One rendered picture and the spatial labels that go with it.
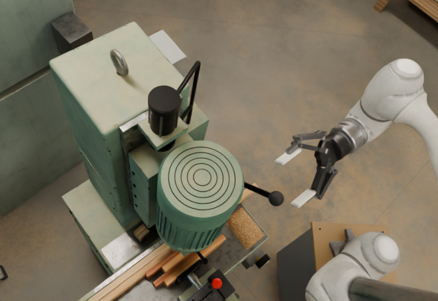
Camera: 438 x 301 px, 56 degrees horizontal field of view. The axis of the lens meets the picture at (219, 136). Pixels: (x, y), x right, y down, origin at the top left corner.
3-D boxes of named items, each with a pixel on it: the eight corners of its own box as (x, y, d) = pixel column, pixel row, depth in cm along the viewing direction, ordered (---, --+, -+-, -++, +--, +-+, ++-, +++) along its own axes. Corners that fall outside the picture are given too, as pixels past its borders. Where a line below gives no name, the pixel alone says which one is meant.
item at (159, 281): (156, 288, 127) (156, 286, 123) (152, 284, 128) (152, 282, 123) (214, 242, 136) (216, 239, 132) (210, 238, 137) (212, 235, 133)
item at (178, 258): (165, 274, 129) (165, 272, 125) (161, 269, 130) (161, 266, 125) (208, 240, 136) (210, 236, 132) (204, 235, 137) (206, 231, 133)
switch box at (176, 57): (164, 103, 109) (166, 67, 95) (143, 77, 112) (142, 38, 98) (182, 92, 112) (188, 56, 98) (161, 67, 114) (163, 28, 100)
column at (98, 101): (122, 229, 144) (101, 137, 80) (88, 181, 150) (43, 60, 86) (173, 193, 152) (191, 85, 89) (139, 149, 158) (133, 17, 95)
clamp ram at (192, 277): (188, 301, 126) (191, 298, 118) (174, 281, 128) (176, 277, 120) (211, 283, 130) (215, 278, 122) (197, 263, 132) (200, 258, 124)
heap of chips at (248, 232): (246, 250, 137) (248, 248, 134) (223, 221, 140) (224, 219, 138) (264, 235, 140) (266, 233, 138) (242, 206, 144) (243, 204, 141)
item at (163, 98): (156, 161, 87) (157, 122, 72) (134, 134, 89) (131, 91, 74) (186, 142, 90) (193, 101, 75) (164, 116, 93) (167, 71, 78)
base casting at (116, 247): (153, 336, 138) (153, 335, 130) (64, 204, 153) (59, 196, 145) (250, 254, 156) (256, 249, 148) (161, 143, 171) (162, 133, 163)
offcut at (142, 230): (141, 242, 143) (140, 240, 139) (133, 234, 143) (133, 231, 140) (150, 234, 144) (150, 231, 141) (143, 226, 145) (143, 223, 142)
